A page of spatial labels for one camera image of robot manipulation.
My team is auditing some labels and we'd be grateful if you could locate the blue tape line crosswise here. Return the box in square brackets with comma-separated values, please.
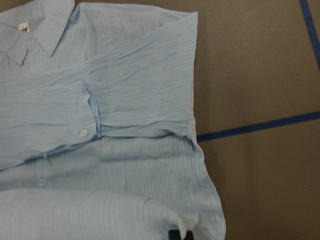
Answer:
[197, 111, 320, 143]

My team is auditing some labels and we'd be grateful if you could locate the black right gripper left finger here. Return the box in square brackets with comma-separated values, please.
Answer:
[168, 229, 181, 240]

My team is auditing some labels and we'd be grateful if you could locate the blue tape line lengthwise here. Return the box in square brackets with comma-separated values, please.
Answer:
[299, 0, 320, 70]

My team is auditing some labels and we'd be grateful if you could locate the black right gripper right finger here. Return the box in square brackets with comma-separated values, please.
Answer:
[183, 230, 194, 240]

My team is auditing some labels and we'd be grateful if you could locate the light blue striped shirt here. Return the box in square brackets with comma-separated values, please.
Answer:
[0, 0, 226, 240]

